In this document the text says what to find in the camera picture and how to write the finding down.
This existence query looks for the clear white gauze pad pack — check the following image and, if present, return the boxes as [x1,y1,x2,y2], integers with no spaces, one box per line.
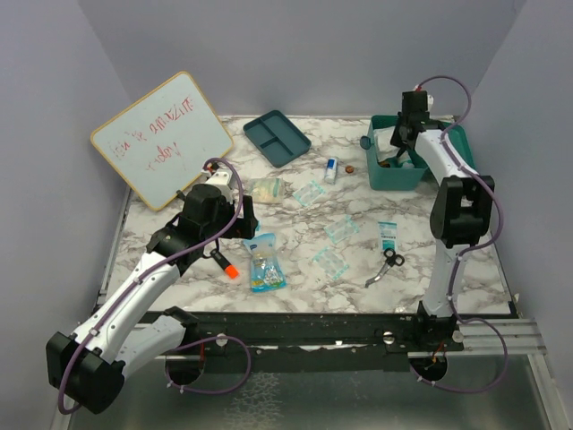
[373,127,398,161]

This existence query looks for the yellowish gauze roll bag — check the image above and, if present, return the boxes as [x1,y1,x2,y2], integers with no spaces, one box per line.
[247,177,285,204]

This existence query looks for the blue cotton swab bag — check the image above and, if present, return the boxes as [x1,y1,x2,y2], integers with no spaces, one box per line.
[244,233,287,293]

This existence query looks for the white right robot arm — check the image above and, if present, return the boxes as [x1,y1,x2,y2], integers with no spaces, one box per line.
[390,89,494,350]

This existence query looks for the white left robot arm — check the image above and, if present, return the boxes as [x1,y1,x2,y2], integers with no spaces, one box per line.
[46,184,258,415]

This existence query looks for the teal medicine kit box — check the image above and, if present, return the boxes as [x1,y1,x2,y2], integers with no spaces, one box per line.
[361,116,477,191]

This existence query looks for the black orange highlighter marker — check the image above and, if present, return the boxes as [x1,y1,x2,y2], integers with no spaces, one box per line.
[210,249,239,280]

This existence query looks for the yellow framed whiteboard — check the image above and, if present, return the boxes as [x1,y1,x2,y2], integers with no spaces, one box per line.
[90,71,234,211]

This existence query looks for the teal divided tray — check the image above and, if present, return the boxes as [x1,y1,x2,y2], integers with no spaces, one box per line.
[243,110,312,168]

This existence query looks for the teal plaster sheet far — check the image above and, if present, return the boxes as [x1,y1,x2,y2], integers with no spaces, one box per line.
[293,180,325,207]

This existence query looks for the teal plaster sheet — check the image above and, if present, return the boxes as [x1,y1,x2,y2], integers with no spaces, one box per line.
[312,247,348,280]
[323,215,359,245]
[293,180,325,207]

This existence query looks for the long gauze dressing packet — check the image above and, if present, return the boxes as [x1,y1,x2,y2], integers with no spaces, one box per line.
[378,221,398,251]

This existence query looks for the teal plaster sheet middle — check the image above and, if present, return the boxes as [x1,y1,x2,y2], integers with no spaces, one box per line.
[323,215,359,245]

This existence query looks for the teal plaster sheet near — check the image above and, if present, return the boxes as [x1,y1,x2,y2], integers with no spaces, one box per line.
[312,247,348,280]

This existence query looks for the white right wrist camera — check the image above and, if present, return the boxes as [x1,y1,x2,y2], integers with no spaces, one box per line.
[414,85,434,111]

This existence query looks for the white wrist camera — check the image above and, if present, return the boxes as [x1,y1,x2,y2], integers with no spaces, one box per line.
[205,167,235,202]
[414,85,434,111]

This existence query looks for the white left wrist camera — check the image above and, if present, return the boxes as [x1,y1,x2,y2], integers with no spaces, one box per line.
[205,167,235,202]

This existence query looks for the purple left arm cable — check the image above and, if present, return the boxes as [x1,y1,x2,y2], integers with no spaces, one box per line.
[56,157,245,415]

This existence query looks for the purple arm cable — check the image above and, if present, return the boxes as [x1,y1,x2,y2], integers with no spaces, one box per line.
[414,74,510,332]
[56,157,245,415]

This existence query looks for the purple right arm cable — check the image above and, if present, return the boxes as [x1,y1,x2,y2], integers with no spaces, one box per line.
[414,74,510,332]

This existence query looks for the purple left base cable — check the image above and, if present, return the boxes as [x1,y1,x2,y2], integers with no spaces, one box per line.
[164,334,252,396]

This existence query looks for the black handled scissors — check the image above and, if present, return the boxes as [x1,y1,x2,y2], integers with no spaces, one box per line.
[364,248,405,288]

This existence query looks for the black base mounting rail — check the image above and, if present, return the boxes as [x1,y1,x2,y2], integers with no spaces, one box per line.
[163,306,463,373]

